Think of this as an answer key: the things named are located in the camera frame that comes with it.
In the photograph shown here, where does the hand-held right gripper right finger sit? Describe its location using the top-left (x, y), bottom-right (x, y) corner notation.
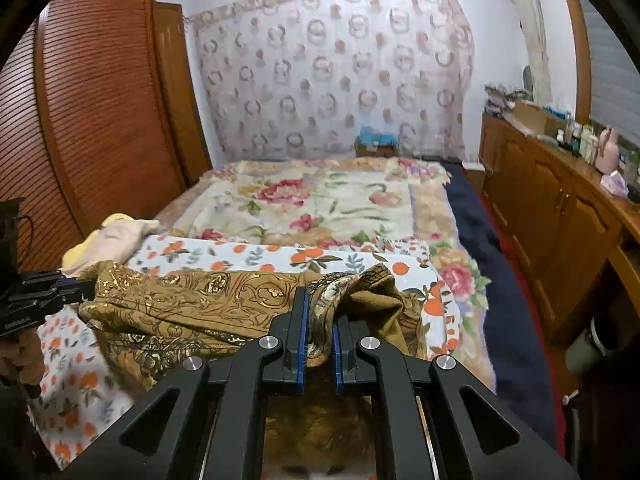
top-left (331, 317), bottom-right (581, 480)

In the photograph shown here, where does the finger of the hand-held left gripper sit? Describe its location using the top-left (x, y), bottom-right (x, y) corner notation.
top-left (55, 272), bottom-right (98, 306)

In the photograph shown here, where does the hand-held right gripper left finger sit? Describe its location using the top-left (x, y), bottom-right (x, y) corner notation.
top-left (60, 285), bottom-right (311, 480)

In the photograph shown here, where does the brown gold-printed garment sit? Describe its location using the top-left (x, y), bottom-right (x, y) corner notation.
top-left (77, 260), bottom-right (431, 468)

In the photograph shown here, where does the stack of folded clothes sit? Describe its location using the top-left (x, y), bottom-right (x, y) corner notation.
top-left (484, 84), bottom-right (531, 113)

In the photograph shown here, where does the person's left hand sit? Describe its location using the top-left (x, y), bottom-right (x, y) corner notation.
top-left (0, 332), bottom-right (47, 392)

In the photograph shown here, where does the yellow pillow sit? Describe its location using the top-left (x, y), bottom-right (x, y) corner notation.
top-left (62, 212), bottom-right (136, 268)

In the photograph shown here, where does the pale pink pillow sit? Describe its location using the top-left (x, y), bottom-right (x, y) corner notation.
top-left (82, 219), bottom-right (162, 266)

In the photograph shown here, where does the orange-print white sheet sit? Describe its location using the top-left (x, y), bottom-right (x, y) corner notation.
top-left (32, 234), bottom-right (463, 471)

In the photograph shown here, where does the floral blanket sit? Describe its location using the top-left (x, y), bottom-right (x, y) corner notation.
top-left (155, 157), bottom-right (493, 391)

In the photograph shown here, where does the dark blue bed sheet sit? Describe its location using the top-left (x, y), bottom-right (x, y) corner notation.
top-left (442, 162), bottom-right (558, 446)

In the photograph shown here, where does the wooden louvred wardrobe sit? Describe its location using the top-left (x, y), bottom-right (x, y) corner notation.
top-left (0, 0), bottom-right (213, 271)

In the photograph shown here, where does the brown cardboard box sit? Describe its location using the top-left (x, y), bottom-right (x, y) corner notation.
top-left (354, 142), bottom-right (398, 158)

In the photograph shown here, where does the teal cloth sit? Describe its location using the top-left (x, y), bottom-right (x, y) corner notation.
top-left (359, 125), bottom-right (398, 147)

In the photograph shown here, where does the wooden cabinet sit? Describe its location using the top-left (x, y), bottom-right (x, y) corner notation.
top-left (480, 112), bottom-right (640, 346)

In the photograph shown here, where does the grey bucket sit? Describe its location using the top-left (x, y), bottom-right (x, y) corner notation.
top-left (565, 317), bottom-right (618, 376)

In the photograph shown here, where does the open cardboard box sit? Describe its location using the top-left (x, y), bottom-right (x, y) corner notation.
top-left (512, 100), bottom-right (568, 136)

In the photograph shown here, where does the cluster of small bottles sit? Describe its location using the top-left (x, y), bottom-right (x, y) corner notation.
top-left (555, 120), bottom-right (601, 163)

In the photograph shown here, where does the pink tissue pack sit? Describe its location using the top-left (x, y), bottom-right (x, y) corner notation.
top-left (600, 172), bottom-right (630, 196)

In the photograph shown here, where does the pink kettle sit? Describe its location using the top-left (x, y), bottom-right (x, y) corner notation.
top-left (595, 127), bottom-right (621, 175)

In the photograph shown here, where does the beige hanging curtain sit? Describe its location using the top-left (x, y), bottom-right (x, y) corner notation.
top-left (510, 0), bottom-right (551, 96)

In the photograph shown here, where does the grey window blind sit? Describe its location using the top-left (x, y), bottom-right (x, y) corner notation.
top-left (580, 0), bottom-right (640, 151)

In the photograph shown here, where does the ring-patterned sheer curtain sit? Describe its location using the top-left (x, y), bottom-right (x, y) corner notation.
top-left (187, 0), bottom-right (476, 166)

